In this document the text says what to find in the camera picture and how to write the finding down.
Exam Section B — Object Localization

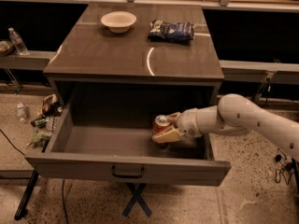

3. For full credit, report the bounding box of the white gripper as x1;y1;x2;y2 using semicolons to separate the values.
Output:
152;108;203;144

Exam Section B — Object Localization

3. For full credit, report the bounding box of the red coke can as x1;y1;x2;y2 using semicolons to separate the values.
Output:
153;115;171;134

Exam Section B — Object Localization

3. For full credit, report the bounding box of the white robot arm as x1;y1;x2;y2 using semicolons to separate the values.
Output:
152;94;299;161

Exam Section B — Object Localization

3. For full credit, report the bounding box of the grey open drawer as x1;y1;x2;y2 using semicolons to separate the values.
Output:
26;82;231;186

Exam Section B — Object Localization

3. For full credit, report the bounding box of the grey cabinet counter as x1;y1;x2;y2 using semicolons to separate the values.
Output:
45;3;223;105

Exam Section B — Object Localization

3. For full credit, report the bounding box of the green can on floor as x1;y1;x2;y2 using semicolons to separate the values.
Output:
31;117;50;128

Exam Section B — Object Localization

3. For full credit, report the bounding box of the blue chip bag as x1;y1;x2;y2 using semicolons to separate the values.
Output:
148;20;194;42

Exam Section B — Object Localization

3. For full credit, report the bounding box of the white paper bowl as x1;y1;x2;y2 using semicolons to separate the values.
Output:
101;11;136;34

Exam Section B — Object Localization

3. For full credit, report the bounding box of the brown snack bag on floor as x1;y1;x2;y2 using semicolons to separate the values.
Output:
40;94;63;116

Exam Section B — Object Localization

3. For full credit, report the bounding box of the green bag on floor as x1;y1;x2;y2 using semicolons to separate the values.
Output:
28;131;51;147

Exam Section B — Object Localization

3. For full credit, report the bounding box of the small bottle on floor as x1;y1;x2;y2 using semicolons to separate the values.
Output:
17;103;27;122

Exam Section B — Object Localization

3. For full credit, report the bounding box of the black table leg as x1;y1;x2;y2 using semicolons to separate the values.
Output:
14;171;38;220

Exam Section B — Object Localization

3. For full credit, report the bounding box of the clear water bottle on shelf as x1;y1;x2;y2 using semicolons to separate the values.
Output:
8;28;29;55

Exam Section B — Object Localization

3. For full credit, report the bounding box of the bowl on left shelf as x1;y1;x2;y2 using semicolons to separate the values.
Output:
0;40;14;56

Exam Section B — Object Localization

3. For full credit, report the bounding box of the black drawer handle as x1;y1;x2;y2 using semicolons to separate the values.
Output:
111;166;145;179

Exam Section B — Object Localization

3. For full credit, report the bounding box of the black cable right floor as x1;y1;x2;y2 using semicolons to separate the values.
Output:
274;147;295;185

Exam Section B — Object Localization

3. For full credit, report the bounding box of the black cable floor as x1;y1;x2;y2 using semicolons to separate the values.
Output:
0;128;26;157
274;147;295;185

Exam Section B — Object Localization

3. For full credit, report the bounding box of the black cable left floor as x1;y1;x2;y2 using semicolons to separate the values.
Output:
0;128;26;157

